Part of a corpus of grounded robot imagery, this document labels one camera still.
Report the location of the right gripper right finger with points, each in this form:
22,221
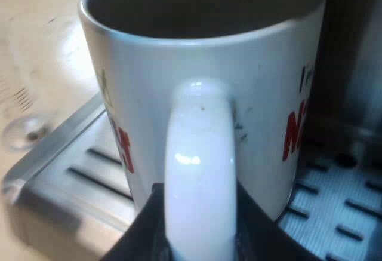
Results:
268,237

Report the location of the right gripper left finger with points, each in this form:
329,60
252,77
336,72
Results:
143,231

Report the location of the white mug with red print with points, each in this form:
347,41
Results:
194,64

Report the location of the clear measuring glass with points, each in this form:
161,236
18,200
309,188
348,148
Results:
27,99

